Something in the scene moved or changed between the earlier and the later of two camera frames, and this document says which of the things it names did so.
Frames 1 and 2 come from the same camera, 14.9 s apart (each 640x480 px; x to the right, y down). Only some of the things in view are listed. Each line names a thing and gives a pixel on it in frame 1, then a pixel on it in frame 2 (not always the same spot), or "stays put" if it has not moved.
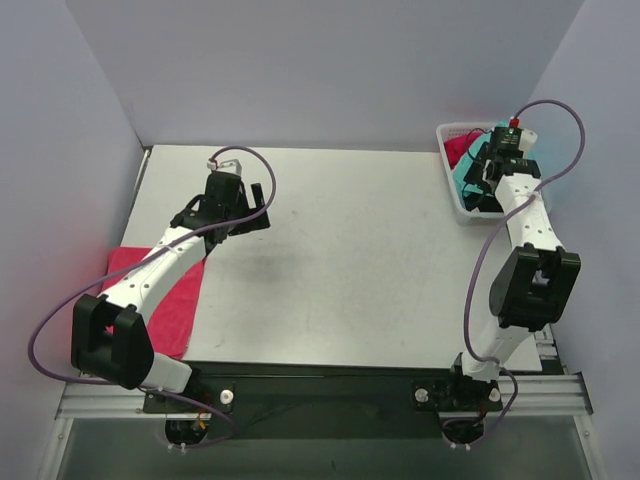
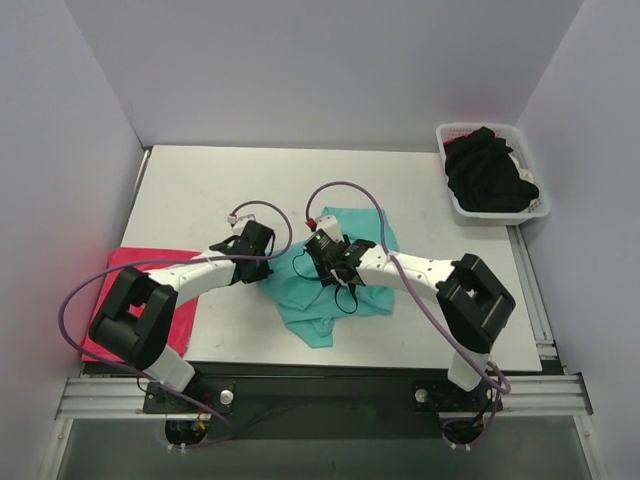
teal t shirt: [463, 164] → [307, 305]
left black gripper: [251, 211] → [261, 270]
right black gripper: [476, 198] → [327, 270]
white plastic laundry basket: [464, 215] stays put
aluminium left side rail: [141, 174] stays put
